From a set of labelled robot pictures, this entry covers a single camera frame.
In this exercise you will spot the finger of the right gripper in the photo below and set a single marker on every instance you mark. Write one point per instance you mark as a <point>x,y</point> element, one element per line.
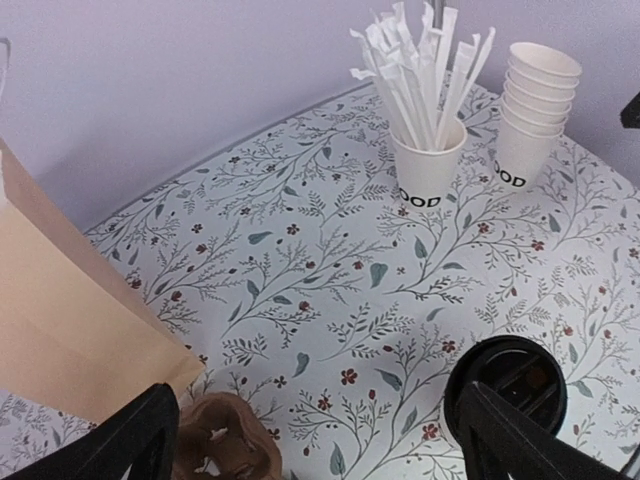
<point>630,114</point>

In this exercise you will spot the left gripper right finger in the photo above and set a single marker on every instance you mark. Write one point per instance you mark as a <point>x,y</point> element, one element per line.
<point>499,442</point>

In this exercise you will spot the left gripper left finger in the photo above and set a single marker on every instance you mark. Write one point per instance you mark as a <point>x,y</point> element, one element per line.
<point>137,442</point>

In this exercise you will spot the black cup lid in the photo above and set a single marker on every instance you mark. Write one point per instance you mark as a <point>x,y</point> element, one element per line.
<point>520,371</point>

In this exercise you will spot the brown paper bag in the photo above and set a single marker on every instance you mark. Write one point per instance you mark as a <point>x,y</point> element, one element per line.
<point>74,335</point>

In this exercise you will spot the white paper coffee cup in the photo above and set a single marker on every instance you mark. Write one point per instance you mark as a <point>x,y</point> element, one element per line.
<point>442,425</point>

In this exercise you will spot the brown cardboard cup carrier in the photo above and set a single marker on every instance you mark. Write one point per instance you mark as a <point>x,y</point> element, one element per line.
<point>219,436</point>

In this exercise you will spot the stack of white paper cups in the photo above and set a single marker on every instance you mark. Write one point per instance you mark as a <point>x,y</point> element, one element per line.
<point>540,86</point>

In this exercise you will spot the bundle of wrapped straws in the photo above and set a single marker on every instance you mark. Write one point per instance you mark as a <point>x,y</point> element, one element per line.
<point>423,82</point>

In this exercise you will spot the cup holding straws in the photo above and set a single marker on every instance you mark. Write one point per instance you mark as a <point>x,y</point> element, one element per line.
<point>423,177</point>

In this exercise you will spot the floral table mat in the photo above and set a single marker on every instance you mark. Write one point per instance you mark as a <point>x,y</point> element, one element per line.
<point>289,266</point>

